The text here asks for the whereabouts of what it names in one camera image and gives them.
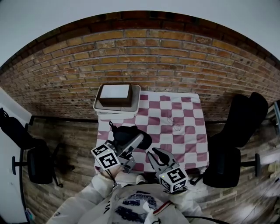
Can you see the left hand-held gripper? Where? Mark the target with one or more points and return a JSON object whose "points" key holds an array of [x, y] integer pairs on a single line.
{"points": [[107, 160]]}

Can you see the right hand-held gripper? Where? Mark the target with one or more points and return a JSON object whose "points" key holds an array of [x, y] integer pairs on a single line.
{"points": [[175, 179]]}

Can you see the black pouch with cord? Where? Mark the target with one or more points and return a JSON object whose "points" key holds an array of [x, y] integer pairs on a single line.
{"points": [[123, 133]]}

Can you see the person's left forearm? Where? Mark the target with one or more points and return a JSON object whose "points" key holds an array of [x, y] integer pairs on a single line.
{"points": [[96, 188]]}

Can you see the person's right forearm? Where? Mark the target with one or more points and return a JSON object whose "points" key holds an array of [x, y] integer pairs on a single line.
{"points": [[183, 201]]}

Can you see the pink white checkered tablecloth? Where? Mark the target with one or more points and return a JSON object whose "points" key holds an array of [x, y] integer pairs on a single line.
{"points": [[175, 142]]}

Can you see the person's white shoe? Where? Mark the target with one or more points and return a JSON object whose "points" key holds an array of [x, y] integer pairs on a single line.
{"points": [[140, 179]]}

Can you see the white plastic tray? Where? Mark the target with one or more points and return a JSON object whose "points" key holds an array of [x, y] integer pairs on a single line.
{"points": [[135, 100], [113, 116]]}

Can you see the brown box with white top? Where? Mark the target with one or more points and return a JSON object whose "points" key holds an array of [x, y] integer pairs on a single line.
{"points": [[116, 101]]}

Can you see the person in white printed shirt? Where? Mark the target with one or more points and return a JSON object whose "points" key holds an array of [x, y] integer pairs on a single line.
{"points": [[131, 207]]}

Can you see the black office chair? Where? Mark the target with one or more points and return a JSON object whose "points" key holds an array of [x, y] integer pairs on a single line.
{"points": [[40, 168], [240, 122]]}

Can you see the grey table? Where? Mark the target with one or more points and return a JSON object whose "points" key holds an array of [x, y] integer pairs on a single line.
{"points": [[277, 118]]}

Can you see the white desk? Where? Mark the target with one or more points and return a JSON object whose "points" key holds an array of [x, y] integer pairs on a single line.
{"points": [[8, 153]]}

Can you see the small teal pink object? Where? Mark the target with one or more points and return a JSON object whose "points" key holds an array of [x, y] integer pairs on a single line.
{"points": [[30, 215]]}

